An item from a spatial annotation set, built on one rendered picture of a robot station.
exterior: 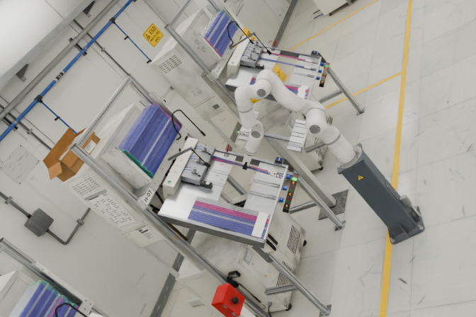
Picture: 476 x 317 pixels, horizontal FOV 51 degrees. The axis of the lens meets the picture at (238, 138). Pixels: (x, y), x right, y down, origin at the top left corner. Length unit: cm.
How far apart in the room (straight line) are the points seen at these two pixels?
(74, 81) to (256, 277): 275
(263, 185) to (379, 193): 77
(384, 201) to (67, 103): 309
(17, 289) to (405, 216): 236
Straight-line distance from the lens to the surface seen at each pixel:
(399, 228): 360
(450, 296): 321
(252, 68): 451
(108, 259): 481
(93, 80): 537
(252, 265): 355
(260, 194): 344
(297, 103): 301
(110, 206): 345
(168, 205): 337
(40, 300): 275
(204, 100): 447
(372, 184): 332
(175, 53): 429
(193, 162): 354
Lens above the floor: 242
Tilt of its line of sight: 22 degrees down
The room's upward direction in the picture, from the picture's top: 43 degrees counter-clockwise
